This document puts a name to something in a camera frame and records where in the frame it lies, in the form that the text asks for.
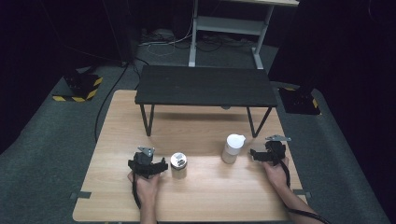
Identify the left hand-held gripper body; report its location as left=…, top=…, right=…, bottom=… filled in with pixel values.
left=127, top=146, right=161, bottom=180

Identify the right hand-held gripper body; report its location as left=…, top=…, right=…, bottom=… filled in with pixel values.
left=263, top=134, right=292, bottom=166

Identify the glass jar with metal lid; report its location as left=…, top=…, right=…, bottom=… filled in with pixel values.
left=170, top=151, right=189, bottom=180

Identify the black shelf with metal legs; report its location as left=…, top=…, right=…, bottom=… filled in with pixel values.
left=134, top=64, right=278, bottom=138

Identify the person's left hand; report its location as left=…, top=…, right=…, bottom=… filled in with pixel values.
left=127, top=169, right=162, bottom=206

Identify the person's right hand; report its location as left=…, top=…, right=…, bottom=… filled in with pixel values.
left=261, top=157, right=292, bottom=194

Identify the grey tape strip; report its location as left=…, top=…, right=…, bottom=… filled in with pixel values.
left=292, top=189, right=312, bottom=199
left=69, top=190, right=92, bottom=200

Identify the black yellow striped stand base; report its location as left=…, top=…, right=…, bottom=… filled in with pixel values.
left=277, top=86, right=321, bottom=116
left=51, top=69, right=104, bottom=103

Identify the grey power strip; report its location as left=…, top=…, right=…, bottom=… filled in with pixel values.
left=139, top=28, right=176, bottom=43

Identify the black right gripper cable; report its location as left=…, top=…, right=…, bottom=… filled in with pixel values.
left=277, top=158, right=332, bottom=224

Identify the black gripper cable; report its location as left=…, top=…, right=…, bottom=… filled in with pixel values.
left=132, top=171, right=143, bottom=210
left=277, top=158, right=332, bottom=224

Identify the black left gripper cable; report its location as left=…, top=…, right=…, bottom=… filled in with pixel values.
left=132, top=171, right=143, bottom=210

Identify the black floor cable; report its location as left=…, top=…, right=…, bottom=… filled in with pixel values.
left=93, top=60, right=150, bottom=144

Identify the white floor cable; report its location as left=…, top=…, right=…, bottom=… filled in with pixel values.
left=138, top=18, right=195, bottom=58

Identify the white metal desk frame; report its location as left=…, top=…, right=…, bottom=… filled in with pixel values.
left=188, top=0, right=301, bottom=70

